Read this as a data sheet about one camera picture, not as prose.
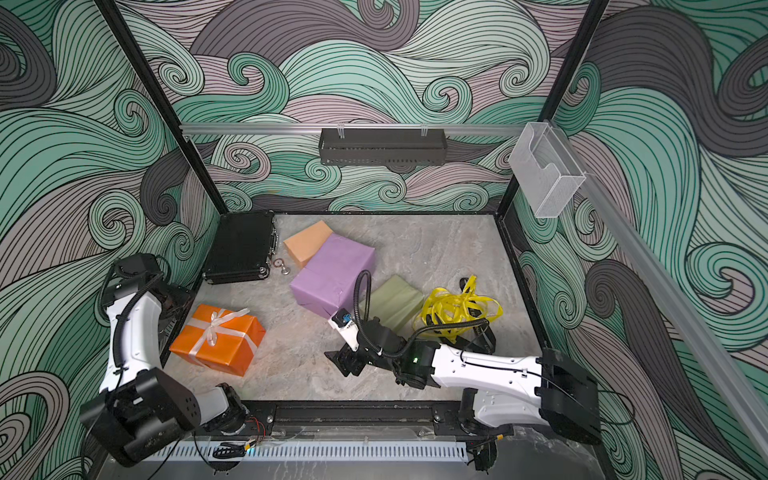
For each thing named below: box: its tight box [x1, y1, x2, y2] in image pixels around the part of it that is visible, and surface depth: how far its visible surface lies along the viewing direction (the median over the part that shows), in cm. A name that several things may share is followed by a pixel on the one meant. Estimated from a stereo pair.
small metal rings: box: [273, 258, 291, 276], surface depth 106 cm
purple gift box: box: [290, 232, 376, 319], surface depth 87 cm
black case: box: [202, 209, 279, 285], surface depth 109 cm
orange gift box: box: [169, 304, 267, 377], surface depth 79 cm
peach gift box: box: [283, 220, 333, 269], surface depth 106 cm
